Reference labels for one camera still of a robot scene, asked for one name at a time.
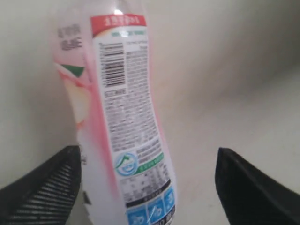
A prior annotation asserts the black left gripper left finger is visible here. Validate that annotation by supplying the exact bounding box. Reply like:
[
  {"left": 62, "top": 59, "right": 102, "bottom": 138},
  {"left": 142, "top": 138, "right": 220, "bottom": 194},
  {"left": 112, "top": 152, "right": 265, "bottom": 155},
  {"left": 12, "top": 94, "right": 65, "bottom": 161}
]
[{"left": 0, "top": 145, "right": 82, "bottom": 225}]

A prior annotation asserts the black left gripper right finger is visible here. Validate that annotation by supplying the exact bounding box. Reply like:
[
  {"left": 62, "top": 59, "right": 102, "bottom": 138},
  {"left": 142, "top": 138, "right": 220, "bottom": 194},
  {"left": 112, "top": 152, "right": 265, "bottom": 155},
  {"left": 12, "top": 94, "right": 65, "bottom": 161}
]
[{"left": 215, "top": 148, "right": 300, "bottom": 225}]

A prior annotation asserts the pink label black-cap bottle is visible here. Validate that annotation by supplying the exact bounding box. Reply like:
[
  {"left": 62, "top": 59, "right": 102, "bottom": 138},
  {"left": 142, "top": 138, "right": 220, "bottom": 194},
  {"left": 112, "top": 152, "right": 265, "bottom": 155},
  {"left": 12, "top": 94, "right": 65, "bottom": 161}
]
[{"left": 51, "top": 0, "right": 177, "bottom": 225}]

